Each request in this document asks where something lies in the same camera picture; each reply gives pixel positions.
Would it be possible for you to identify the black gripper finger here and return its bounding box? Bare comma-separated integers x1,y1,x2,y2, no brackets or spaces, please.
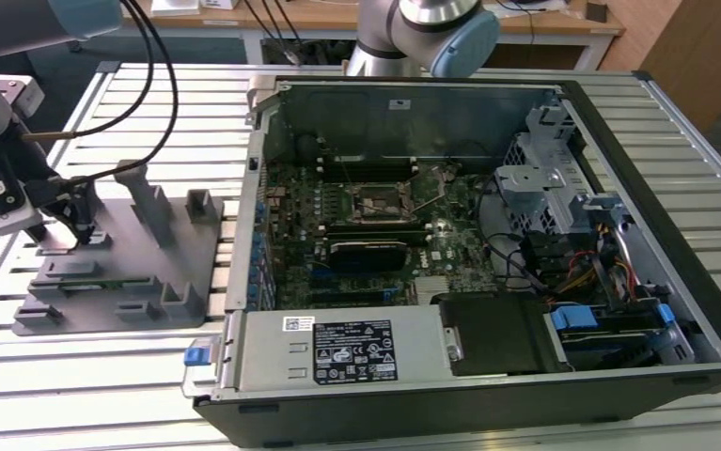
26,216,52,251
72,180,97,246

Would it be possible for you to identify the silver CPU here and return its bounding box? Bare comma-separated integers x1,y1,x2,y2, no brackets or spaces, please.
45,219,80,251

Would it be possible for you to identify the CPU socket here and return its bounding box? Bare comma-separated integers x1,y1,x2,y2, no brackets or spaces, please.
347,181,416,223

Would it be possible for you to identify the grey parts rack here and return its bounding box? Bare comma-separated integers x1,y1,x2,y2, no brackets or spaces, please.
10,159,227,337

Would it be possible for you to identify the green RAM stick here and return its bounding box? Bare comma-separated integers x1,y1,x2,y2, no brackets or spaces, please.
57,279,153,290

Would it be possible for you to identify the blue case latch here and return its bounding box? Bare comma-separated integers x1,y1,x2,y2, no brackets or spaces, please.
181,345,212,371

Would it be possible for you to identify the silver power supply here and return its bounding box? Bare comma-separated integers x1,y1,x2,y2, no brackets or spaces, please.
216,307,446,395

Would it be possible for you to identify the plain white box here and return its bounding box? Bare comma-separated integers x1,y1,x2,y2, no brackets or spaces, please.
149,0,203,18

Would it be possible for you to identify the black expansion slot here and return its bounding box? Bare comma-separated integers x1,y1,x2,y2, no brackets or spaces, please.
307,289,383,305

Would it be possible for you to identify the light wood desk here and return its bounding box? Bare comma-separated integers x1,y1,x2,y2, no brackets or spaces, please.
243,0,626,71
117,0,267,65

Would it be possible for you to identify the black graphics card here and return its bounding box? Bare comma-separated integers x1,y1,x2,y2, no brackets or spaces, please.
325,240,410,274

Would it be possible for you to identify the silver chipset heatsink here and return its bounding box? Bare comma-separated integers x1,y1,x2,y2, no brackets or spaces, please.
412,275,454,301

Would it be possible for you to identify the green motherboard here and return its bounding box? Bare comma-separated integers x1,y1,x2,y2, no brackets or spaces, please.
261,157,527,311

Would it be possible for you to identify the black PC case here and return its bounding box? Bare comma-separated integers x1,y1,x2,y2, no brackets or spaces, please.
180,70,721,450

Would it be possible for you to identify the silver metal drive cage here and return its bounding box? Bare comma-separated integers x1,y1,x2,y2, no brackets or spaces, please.
494,105,594,236

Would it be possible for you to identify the black plastic shroud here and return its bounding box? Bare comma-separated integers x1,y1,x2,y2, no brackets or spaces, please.
436,290,572,378

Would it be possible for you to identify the hard disk in blue carrier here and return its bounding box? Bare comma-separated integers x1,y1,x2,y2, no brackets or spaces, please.
544,303,697,373

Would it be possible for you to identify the silver metal support bar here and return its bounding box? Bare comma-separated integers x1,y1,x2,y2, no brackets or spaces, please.
582,194,671,314

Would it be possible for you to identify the brown wooden cabinet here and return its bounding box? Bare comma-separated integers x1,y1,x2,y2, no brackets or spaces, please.
597,0,721,135

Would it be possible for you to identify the black cable with brass end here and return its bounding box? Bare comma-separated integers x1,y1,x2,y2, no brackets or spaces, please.
20,0,154,142

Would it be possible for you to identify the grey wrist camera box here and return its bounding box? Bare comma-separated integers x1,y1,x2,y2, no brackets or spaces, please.
0,73,46,124

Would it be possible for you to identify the black camera cable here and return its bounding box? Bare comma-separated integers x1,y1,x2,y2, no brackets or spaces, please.
52,0,178,189

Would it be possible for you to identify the flat red wire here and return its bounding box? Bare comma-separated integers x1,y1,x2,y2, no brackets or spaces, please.
571,251,643,295

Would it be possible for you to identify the yellow wire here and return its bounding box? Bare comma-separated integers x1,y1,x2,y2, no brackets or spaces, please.
550,262,634,295

